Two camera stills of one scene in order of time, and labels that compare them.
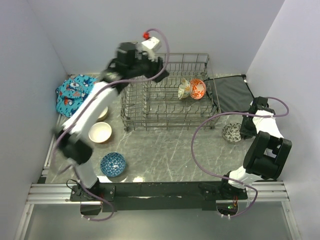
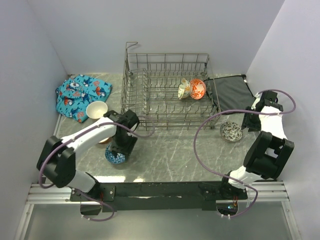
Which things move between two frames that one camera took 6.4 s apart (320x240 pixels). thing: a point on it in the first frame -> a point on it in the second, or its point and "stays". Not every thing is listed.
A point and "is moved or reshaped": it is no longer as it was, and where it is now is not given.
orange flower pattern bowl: [184, 89] stays
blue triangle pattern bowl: [112, 164] is moved or reshaped
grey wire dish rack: [186, 99] stays
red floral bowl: [197, 89] stays
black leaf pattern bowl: [232, 132] stays
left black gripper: [154, 67] -> [126, 149]
